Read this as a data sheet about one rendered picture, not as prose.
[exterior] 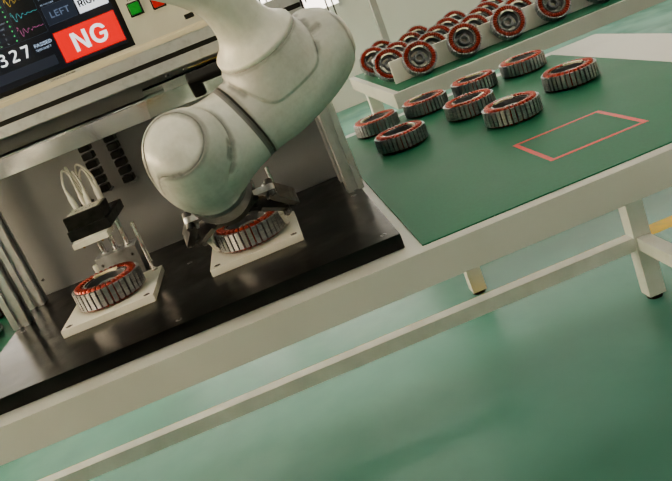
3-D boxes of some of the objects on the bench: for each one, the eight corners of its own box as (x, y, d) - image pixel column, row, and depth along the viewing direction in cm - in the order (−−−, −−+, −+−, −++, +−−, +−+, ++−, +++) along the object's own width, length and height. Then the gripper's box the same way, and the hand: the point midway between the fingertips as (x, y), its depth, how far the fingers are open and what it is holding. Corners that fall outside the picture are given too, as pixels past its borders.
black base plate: (405, 247, 100) (399, 232, 99) (-41, 432, 98) (-49, 418, 97) (351, 181, 145) (347, 171, 144) (45, 307, 143) (40, 297, 142)
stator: (386, 159, 151) (380, 142, 149) (373, 152, 161) (367, 136, 160) (436, 137, 152) (430, 121, 150) (419, 132, 162) (414, 116, 161)
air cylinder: (147, 271, 131) (133, 243, 129) (107, 287, 130) (93, 260, 129) (150, 262, 136) (137, 236, 134) (112, 278, 135) (98, 251, 134)
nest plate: (304, 239, 113) (301, 232, 112) (212, 277, 112) (209, 270, 112) (296, 216, 127) (293, 210, 127) (215, 250, 127) (212, 243, 126)
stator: (588, 86, 144) (583, 68, 143) (536, 97, 152) (530, 80, 151) (608, 68, 151) (603, 51, 150) (557, 80, 159) (552, 63, 158)
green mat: (839, 73, 100) (839, 71, 100) (422, 246, 98) (422, 244, 98) (551, 55, 190) (551, 54, 190) (331, 145, 188) (331, 144, 188)
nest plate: (156, 300, 112) (152, 293, 112) (63, 339, 112) (59, 332, 111) (165, 270, 127) (162, 264, 126) (83, 304, 126) (79, 298, 126)
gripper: (291, 135, 100) (309, 182, 122) (129, 201, 100) (176, 235, 121) (311, 185, 98) (326, 223, 120) (146, 251, 98) (191, 277, 119)
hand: (248, 227), depth 119 cm, fingers closed on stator, 11 cm apart
